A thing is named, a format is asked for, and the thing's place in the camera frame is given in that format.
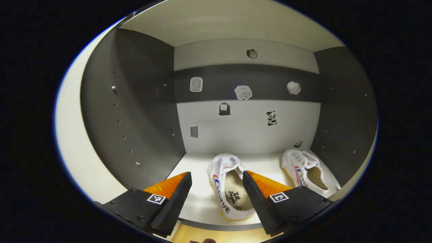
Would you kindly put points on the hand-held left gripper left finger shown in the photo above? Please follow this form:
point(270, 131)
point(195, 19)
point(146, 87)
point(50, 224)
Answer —
point(170, 209)

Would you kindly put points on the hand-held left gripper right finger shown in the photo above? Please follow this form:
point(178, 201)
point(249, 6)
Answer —
point(258, 206)

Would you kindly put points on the white canvas shoe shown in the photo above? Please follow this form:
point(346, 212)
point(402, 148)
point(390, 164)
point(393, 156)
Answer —
point(219, 175)
point(300, 165)

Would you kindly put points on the white shoe cabinet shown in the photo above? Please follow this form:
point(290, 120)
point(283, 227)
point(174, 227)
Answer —
point(243, 135)

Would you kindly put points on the white cabinet door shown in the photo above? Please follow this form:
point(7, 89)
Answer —
point(77, 141)
point(366, 162)

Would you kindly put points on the white cabinet shelf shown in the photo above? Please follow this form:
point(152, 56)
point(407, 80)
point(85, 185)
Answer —
point(229, 20)
point(199, 202)

